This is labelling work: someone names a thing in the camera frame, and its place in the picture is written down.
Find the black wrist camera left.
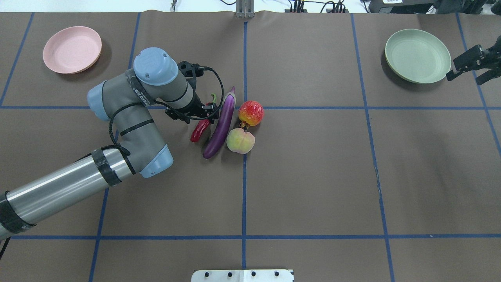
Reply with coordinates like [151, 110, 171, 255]
[177, 61, 205, 88]

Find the red apple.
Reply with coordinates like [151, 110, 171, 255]
[238, 101, 265, 127]

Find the red chili pepper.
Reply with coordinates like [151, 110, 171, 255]
[190, 93, 217, 143]

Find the brown paper table mat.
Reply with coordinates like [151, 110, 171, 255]
[0, 11, 501, 282]

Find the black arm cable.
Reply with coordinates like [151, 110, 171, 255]
[108, 67, 225, 157]

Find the pink plate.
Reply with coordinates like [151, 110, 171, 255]
[42, 26, 103, 74]

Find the green plate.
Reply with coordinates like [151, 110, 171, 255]
[384, 29, 452, 84]

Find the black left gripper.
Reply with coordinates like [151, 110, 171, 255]
[165, 101, 220, 124]

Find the white mounting plate with holes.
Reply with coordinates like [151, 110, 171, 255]
[191, 269, 295, 282]

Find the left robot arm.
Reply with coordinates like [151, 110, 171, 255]
[1, 47, 220, 240]

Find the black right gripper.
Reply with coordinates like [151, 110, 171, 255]
[446, 36, 501, 85]

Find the yellow green peach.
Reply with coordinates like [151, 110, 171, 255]
[226, 128, 255, 155]

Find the purple eggplant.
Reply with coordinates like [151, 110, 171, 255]
[202, 86, 236, 159]

